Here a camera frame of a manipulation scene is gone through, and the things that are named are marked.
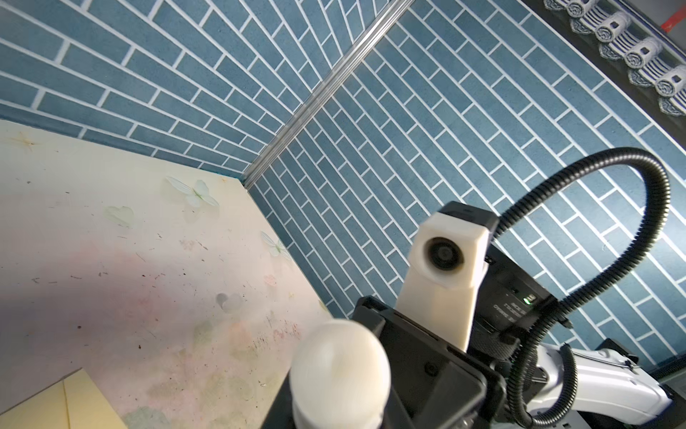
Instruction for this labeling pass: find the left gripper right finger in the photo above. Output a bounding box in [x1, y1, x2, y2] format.
[382, 387, 414, 429]

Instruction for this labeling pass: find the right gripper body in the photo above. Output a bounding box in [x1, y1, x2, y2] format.
[352, 296, 506, 428]

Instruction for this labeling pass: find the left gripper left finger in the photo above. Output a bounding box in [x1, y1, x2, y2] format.
[261, 375, 295, 429]

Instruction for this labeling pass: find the yellow envelope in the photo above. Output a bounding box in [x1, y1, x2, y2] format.
[1, 369, 126, 428]

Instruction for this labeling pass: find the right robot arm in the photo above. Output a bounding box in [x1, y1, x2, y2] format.
[353, 248, 675, 428]

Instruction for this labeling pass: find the LED light strip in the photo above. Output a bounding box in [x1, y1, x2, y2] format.
[525, 1, 685, 147]

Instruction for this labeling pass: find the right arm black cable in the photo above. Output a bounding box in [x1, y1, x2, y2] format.
[492, 147, 673, 428]

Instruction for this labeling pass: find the right corner aluminium post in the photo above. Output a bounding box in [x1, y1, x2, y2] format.
[241, 0, 413, 189]

